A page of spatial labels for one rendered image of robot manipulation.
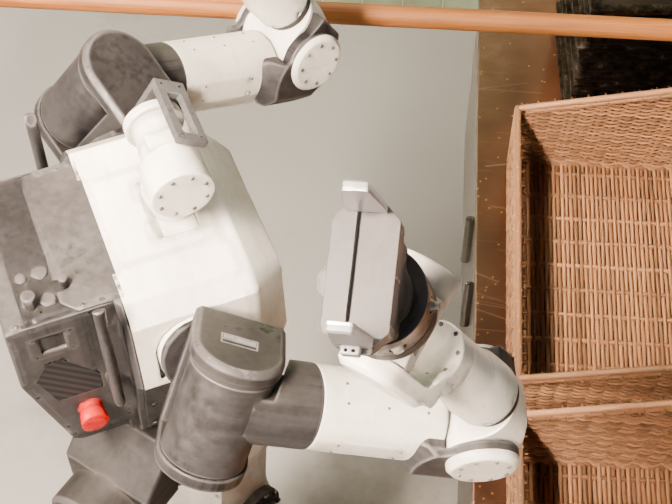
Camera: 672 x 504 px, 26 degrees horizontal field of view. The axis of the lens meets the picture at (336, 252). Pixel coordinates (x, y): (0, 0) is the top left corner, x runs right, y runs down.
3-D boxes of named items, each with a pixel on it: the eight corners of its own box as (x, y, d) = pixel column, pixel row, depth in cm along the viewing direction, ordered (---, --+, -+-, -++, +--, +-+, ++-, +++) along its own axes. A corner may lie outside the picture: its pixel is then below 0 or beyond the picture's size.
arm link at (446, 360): (376, 380, 128) (440, 424, 138) (425, 291, 129) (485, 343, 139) (322, 352, 132) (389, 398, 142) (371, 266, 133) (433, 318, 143)
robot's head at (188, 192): (157, 238, 149) (148, 185, 142) (128, 166, 155) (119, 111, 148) (218, 219, 151) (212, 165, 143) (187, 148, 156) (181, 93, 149)
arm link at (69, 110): (152, 139, 180) (57, 156, 171) (124, 75, 182) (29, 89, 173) (196, 94, 171) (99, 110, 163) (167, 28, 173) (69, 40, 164)
